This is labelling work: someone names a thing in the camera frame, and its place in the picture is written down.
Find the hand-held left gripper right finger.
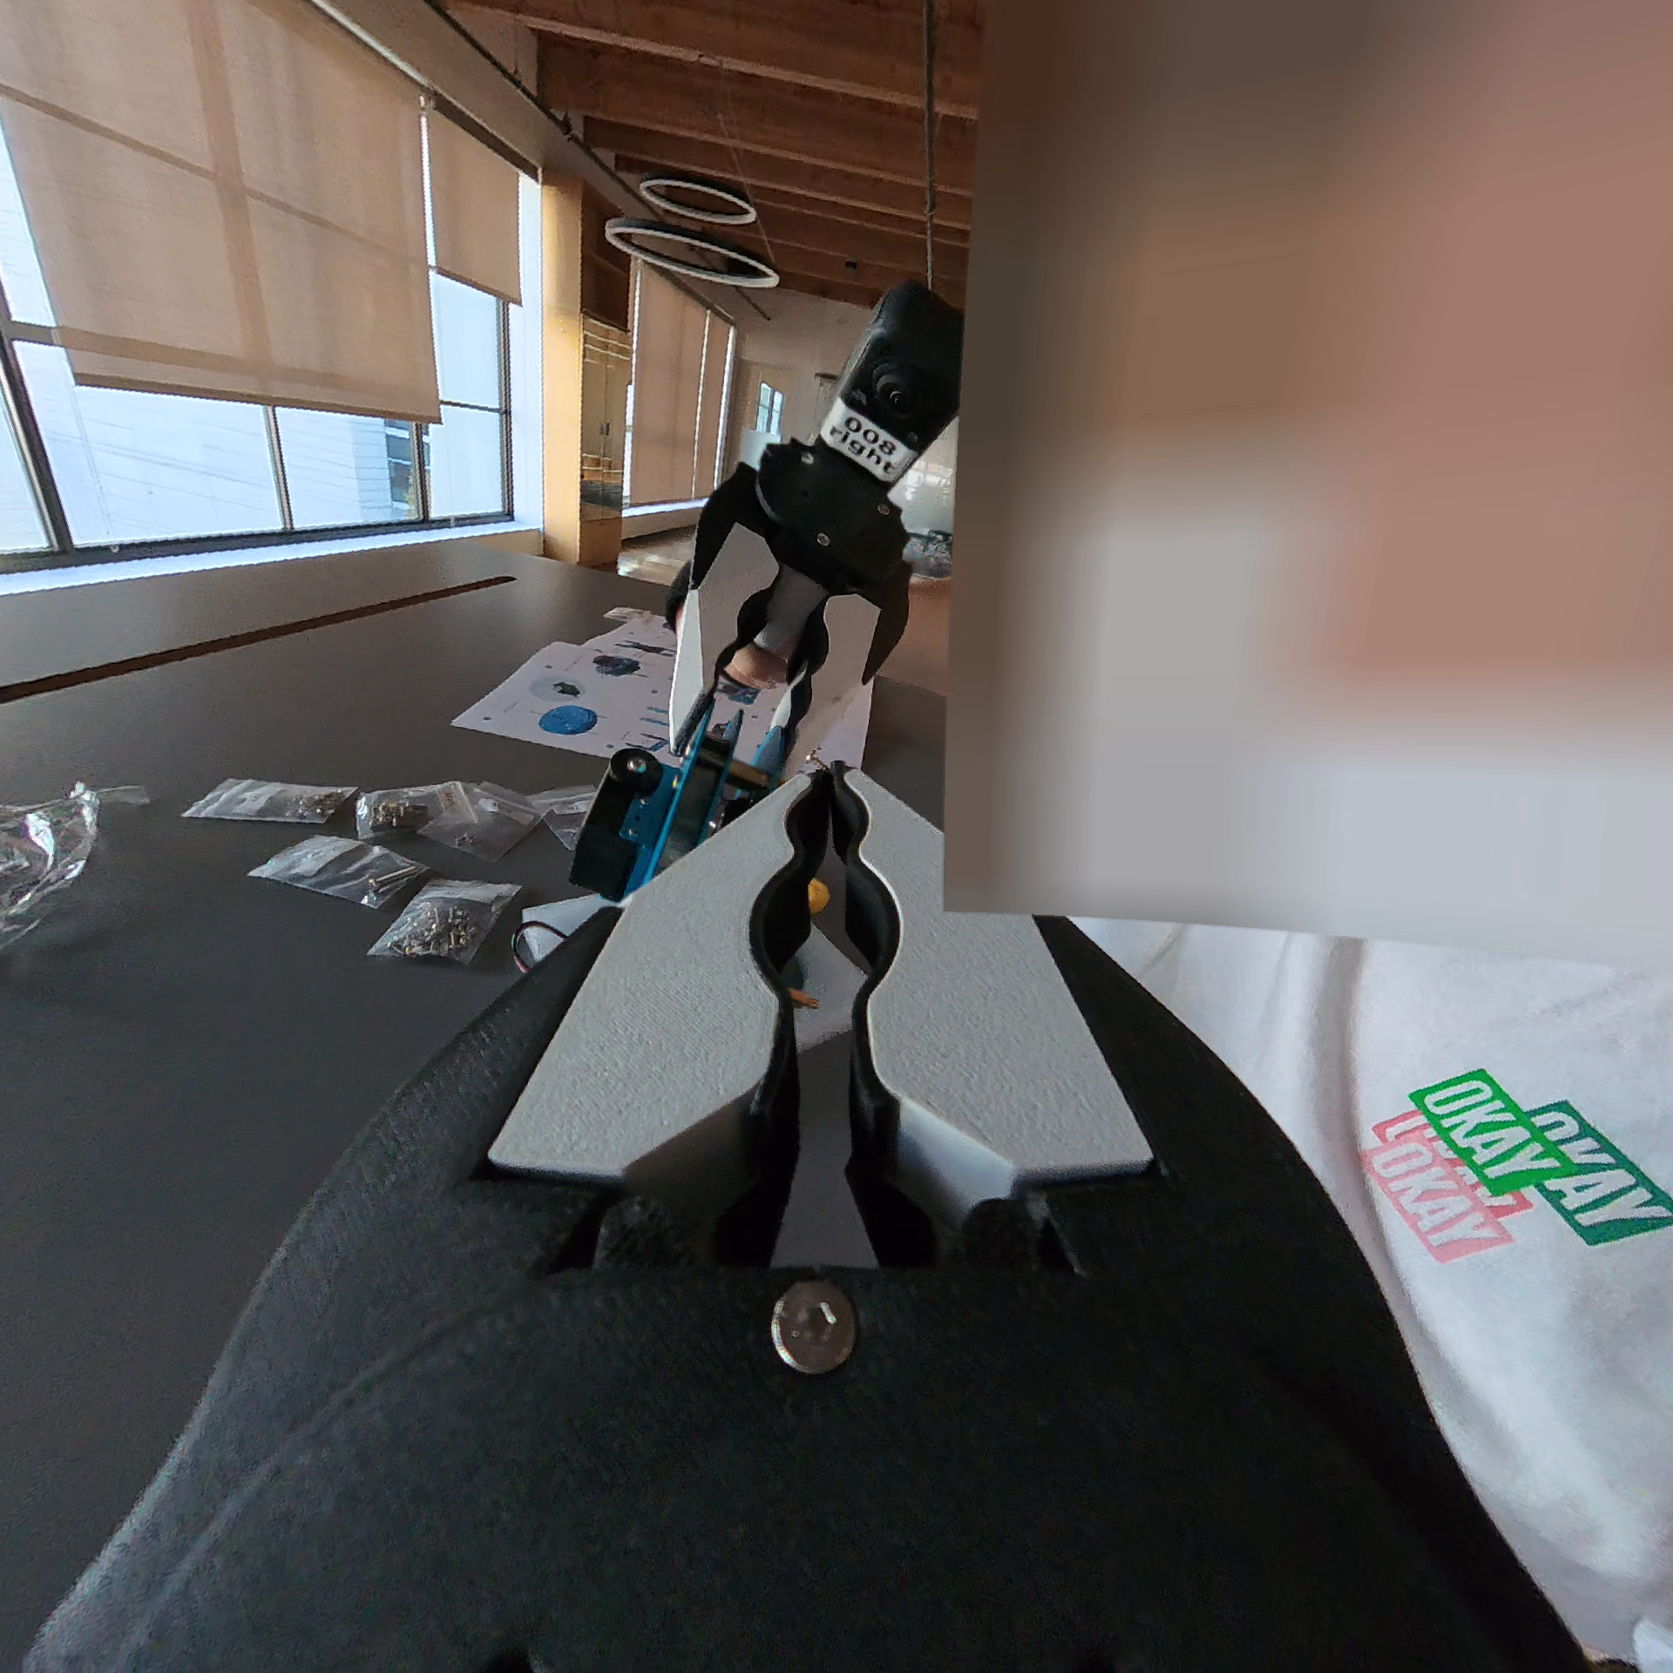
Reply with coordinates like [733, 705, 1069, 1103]
[834, 769, 1159, 1263]

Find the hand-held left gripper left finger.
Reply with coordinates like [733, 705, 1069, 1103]
[486, 771, 848, 1263]

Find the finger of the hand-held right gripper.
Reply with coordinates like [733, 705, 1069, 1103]
[769, 596, 886, 775]
[667, 528, 786, 761]

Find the blue round servo base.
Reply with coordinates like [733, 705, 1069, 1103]
[567, 705, 802, 904]

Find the dark grey desk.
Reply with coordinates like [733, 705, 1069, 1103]
[0, 542, 950, 1673]

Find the printed instruction sheet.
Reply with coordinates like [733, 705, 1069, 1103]
[705, 679, 874, 787]
[450, 607, 683, 757]

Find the wooden column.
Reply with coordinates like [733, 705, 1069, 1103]
[538, 175, 623, 568]

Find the narrow beige roller blind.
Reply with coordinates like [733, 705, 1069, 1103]
[422, 110, 526, 307]

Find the crumpled clear plastic wrapper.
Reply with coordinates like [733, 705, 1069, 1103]
[0, 781, 149, 950]

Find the large beige roller blind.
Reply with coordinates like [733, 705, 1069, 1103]
[0, 0, 446, 428]

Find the black ring ceiling lamp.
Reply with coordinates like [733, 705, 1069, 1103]
[635, 175, 761, 227]
[601, 215, 783, 291]

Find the window with dark frame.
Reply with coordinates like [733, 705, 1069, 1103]
[0, 131, 514, 558]

